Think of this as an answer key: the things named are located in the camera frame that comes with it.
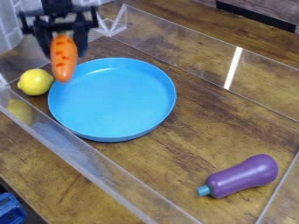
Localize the purple toy eggplant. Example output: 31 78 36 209
197 154 279 198

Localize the blue round plastic tray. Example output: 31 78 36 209
48 58 177 142

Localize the yellow toy lemon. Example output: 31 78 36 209
18 68 54 96

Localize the clear acrylic enclosure wall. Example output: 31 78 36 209
0 0 299 224

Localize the orange toy carrot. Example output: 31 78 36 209
51 34 79 82

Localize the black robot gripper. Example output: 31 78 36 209
18 0 99 58

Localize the blue plastic object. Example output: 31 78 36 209
0 192 27 224

